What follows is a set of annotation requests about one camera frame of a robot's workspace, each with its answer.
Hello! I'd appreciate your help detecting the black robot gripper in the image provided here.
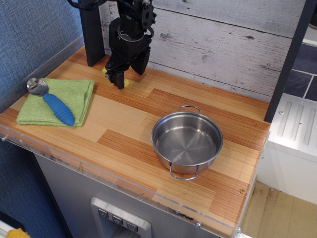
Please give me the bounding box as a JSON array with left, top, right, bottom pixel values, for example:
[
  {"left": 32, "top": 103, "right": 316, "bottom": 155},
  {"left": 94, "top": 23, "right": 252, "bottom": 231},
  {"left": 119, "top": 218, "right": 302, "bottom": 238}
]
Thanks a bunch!
[{"left": 106, "top": 18, "right": 152, "bottom": 89}]

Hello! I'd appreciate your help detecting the yellow ridged stick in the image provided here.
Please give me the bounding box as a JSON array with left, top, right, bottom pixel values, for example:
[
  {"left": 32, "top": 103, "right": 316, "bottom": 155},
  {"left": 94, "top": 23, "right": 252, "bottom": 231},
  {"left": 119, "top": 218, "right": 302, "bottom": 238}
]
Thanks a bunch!
[{"left": 102, "top": 68, "right": 129, "bottom": 88}]

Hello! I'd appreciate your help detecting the stainless steel pot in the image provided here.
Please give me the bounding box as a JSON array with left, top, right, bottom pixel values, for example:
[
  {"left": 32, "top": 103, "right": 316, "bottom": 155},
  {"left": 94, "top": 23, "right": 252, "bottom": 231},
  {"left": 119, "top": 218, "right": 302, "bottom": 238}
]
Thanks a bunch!
[{"left": 151, "top": 105, "right": 223, "bottom": 180}]

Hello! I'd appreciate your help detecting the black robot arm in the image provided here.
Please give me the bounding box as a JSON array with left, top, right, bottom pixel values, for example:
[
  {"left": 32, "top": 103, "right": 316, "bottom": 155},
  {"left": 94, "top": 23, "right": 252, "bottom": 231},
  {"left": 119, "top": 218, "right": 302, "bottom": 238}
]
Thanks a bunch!
[{"left": 105, "top": 0, "right": 157, "bottom": 89}]

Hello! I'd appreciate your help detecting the green folded cloth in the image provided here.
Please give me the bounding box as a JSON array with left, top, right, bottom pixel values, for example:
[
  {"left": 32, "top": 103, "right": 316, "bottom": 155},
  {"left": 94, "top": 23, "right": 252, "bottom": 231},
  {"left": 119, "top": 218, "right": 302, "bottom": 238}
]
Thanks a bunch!
[{"left": 16, "top": 78, "right": 94, "bottom": 127}]

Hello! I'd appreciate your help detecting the clear acrylic edge guard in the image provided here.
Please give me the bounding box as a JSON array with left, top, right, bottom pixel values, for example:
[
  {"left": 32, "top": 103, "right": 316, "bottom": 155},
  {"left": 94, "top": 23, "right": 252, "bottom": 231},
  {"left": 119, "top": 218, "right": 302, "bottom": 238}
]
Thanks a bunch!
[{"left": 0, "top": 120, "right": 269, "bottom": 238}]

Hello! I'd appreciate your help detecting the silver toy fridge cabinet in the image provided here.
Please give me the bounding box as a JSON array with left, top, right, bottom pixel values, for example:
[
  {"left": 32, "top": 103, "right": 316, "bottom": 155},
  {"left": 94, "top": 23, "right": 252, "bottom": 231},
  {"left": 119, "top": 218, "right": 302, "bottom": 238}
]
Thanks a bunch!
[{"left": 33, "top": 151, "right": 223, "bottom": 238}]

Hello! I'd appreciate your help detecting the silver dispenser button panel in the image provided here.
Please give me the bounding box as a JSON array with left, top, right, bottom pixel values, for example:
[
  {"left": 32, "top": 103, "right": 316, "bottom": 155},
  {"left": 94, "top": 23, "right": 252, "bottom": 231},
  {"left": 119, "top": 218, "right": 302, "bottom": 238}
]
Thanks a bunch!
[{"left": 91, "top": 197, "right": 152, "bottom": 238}]

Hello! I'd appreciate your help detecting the white toy sink unit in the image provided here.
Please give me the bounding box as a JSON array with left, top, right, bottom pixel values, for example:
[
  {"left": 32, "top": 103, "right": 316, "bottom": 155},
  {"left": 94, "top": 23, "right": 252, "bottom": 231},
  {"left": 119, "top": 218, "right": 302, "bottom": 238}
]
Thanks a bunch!
[{"left": 257, "top": 94, "right": 317, "bottom": 204}]

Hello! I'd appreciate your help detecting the yellow black object corner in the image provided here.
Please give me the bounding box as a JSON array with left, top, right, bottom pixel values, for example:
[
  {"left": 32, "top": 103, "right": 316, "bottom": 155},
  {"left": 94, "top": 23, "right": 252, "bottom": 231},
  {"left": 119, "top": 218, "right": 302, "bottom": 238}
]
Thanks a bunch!
[{"left": 0, "top": 221, "right": 30, "bottom": 238}]

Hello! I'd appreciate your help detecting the black left frame post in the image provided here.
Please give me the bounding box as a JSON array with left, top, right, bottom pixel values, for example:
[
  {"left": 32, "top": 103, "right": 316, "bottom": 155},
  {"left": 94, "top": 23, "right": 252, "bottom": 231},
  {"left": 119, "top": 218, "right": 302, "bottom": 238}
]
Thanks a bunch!
[{"left": 79, "top": 6, "right": 105, "bottom": 66}]

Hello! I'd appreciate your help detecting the black frame post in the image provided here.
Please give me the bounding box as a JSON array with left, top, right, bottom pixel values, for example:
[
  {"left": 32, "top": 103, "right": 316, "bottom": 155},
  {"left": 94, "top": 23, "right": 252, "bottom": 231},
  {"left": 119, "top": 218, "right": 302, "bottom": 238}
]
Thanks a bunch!
[
  {"left": 79, "top": 6, "right": 105, "bottom": 66},
  {"left": 264, "top": 0, "right": 317, "bottom": 123}
]

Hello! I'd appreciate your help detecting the black braided cable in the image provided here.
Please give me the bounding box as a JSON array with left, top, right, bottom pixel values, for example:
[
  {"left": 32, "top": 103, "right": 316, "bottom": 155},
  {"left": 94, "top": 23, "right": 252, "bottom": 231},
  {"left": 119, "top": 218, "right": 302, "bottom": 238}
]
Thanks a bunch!
[{"left": 66, "top": 0, "right": 109, "bottom": 11}]

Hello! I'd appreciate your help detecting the blue handled metal scoop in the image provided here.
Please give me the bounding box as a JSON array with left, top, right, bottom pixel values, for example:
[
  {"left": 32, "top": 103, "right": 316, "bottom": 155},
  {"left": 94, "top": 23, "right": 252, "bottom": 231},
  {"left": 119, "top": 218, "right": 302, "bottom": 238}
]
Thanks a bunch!
[{"left": 27, "top": 78, "right": 75, "bottom": 126}]

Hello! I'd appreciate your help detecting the black right frame post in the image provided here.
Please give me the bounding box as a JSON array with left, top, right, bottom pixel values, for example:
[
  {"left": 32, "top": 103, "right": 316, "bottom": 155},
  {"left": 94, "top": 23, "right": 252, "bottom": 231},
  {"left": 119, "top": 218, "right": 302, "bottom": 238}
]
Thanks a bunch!
[{"left": 264, "top": 0, "right": 317, "bottom": 123}]

